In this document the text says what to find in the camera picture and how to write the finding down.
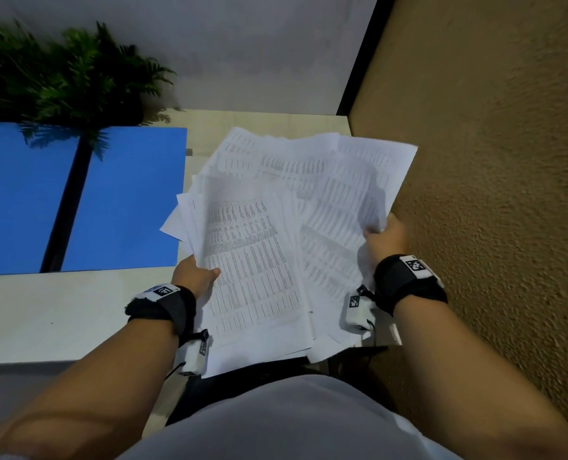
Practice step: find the person's white shirt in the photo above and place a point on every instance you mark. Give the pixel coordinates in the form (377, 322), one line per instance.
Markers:
(284, 421)

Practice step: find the green fern plant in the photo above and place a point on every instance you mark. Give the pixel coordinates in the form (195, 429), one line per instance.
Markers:
(68, 81)

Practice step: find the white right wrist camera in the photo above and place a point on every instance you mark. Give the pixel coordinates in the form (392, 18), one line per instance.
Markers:
(359, 311)

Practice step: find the person's right hand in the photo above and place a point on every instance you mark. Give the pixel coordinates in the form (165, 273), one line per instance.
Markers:
(387, 241)

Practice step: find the person's left hand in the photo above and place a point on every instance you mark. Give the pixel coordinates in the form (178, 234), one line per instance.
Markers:
(191, 277)

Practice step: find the person's left thumb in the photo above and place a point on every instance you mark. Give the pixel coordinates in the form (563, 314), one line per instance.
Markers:
(209, 274)

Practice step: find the person's right thumb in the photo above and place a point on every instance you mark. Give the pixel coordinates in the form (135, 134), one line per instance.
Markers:
(372, 233)

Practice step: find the blue mat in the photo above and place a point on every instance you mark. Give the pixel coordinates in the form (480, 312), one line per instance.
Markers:
(128, 201)
(15, 196)

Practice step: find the person's left forearm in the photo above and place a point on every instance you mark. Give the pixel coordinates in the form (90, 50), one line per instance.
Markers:
(80, 383)

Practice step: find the person's right forearm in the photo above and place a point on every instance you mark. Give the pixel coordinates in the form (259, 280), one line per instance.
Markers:
(475, 373)

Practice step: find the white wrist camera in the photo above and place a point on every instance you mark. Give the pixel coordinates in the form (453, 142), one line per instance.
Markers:
(195, 352)
(359, 311)

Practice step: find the pile of printed paper sheets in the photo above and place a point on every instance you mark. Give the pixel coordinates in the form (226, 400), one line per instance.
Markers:
(284, 234)

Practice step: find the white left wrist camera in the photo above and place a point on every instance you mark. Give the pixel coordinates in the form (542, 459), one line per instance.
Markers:
(195, 352)

